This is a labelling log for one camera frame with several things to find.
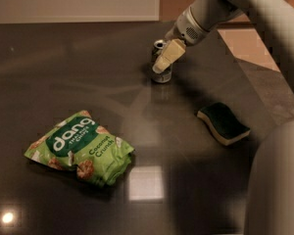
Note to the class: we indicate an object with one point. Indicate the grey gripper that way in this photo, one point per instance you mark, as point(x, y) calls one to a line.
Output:
point(185, 30)

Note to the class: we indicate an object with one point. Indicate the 7up soda can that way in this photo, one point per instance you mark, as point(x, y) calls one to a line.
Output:
point(166, 75)

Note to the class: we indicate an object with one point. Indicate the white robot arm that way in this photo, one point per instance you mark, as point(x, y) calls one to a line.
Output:
point(270, 201)

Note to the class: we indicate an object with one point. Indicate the green and yellow sponge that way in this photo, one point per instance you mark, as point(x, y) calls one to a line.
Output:
point(223, 124)

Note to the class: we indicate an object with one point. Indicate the green Dang chips bag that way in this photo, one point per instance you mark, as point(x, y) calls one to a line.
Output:
point(81, 144)

